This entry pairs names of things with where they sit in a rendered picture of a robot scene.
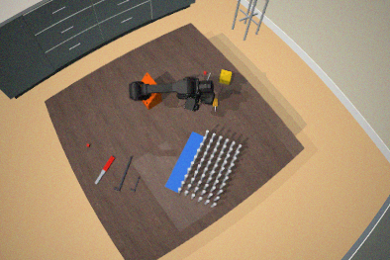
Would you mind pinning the yellow box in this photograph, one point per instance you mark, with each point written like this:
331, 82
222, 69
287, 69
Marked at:
226, 76

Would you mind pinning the blue rectangular strip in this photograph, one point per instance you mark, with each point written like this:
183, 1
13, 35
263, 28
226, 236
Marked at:
184, 162

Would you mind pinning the yellow ribbed screwdriver handle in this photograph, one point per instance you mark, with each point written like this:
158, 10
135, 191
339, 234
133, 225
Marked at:
215, 103

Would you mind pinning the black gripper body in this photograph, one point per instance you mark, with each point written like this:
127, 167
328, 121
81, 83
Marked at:
208, 98

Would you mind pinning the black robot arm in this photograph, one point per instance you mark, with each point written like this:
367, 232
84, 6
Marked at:
185, 86

